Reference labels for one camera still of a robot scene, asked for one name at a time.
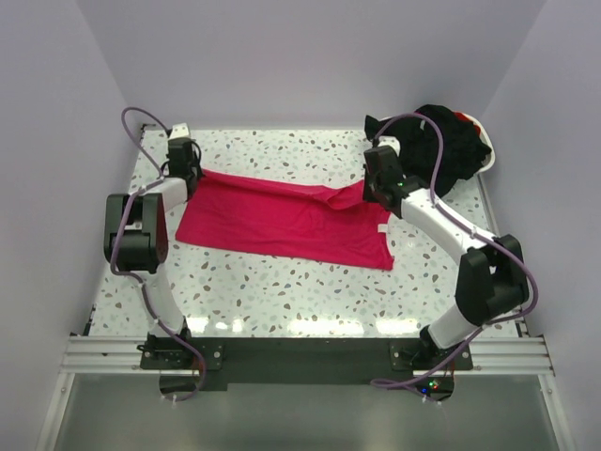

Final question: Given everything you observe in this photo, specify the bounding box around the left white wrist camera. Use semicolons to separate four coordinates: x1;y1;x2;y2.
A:
169;123;191;140

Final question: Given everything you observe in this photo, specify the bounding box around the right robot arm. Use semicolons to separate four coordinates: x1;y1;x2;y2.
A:
363;146;530;369

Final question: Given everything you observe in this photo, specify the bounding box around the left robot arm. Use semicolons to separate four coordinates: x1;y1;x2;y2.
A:
103;127;204;370

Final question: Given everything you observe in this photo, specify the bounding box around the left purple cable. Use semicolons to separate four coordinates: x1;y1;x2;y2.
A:
110;106;208;403

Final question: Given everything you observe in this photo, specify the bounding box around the pink t shirt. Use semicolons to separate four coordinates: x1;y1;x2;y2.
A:
175;171;394;271

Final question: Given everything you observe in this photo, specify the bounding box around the aluminium frame rail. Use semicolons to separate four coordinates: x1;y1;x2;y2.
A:
60;336;555;376

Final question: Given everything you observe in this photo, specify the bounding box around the black t shirt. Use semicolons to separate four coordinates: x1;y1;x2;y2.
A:
364;104;491;197

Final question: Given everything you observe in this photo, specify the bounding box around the red garment in basket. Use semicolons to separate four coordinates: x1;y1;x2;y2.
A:
454;111;483;135

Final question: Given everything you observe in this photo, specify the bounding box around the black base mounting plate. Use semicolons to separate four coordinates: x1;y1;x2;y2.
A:
137;336;473;399

